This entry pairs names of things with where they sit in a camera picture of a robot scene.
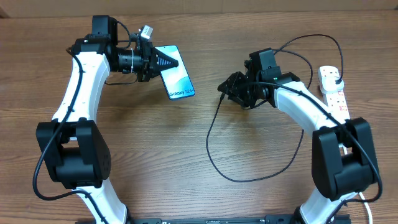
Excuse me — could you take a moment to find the white power strip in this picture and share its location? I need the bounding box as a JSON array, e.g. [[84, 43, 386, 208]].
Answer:
[[317, 65, 351, 121]]

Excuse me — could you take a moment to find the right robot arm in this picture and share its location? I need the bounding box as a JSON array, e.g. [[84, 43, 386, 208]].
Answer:
[[218, 48, 382, 223]]

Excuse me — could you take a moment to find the black USB charging cable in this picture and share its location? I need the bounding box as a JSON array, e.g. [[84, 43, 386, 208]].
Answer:
[[206, 34, 345, 184]]

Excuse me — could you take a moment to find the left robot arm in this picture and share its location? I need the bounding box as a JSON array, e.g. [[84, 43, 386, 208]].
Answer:
[[36, 16, 178, 223]]

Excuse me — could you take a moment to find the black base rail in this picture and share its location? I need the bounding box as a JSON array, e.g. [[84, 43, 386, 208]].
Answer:
[[74, 213, 352, 224]]

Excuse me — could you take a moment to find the white charger plug adapter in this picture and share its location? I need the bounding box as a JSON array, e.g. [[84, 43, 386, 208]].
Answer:
[[320, 77, 345, 94]]

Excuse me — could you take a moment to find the Samsung Galaxy smartphone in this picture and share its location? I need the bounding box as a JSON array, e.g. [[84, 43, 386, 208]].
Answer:
[[156, 45, 195, 100]]

